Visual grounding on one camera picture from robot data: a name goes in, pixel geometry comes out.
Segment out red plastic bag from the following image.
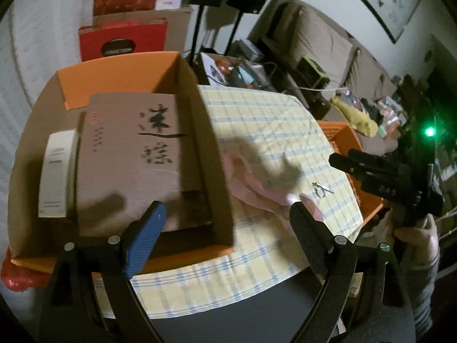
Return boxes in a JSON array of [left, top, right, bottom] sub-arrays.
[[0, 248, 56, 292]]

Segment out brown cardboard sheet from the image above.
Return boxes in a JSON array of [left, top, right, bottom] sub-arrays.
[[92, 6, 193, 56]]

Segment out brown printed cardboard box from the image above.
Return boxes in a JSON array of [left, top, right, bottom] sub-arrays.
[[73, 93, 215, 236]]

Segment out white slim box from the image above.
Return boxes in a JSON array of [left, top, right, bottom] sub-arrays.
[[37, 129, 80, 218]]

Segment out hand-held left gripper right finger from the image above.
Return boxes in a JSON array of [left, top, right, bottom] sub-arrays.
[[289, 202, 416, 343]]

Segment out pink cloth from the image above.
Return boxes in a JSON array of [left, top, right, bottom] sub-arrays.
[[221, 150, 324, 222]]

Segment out yellow-green device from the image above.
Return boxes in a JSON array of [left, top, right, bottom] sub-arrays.
[[298, 55, 331, 88]]

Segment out orange plastic crate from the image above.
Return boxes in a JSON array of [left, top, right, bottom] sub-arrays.
[[316, 121, 384, 229]]

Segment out yellow checkered tablecloth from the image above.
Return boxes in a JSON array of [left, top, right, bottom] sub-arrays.
[[91, 85, 365, 320]]

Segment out large cardboard box orange flaps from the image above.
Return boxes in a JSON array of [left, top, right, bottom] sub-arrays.
[[7, 51, 236, 274]]

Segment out person's right forearm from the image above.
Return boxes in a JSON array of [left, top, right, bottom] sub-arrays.
[[400, 254, 441, 333]]

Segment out white cable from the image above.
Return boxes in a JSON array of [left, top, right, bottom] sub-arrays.
[[299, 85, 348, 93]]

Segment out framed ink painting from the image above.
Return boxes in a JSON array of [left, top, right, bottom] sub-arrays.
[[330, 0, 422, 45]]

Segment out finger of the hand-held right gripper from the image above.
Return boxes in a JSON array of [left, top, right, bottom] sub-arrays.
[[328, 153, 372, 187], [347, 148, 398, 173]]

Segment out white picture box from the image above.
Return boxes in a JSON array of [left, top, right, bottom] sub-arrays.
[[200, 53, 232, 86]]

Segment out brown sofa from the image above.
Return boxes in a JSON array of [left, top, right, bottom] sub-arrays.
[[246, 0, 404, 154]]

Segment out red flat box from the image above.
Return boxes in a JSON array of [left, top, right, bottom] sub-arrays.
[[79, 18, 168, 62]]

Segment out yellow plush toy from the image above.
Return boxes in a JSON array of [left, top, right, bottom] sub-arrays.
[[332, 96, 378, 137]]

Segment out person's right hand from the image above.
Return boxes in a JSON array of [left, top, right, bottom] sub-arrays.
[[394, 216, 440, 268]]

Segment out colorful packets pile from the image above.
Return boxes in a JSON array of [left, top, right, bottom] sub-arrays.
[[371, 93, 408, 140]]

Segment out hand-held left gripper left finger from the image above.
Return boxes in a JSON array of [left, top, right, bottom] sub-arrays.
[[39, 200, 168, 343]]

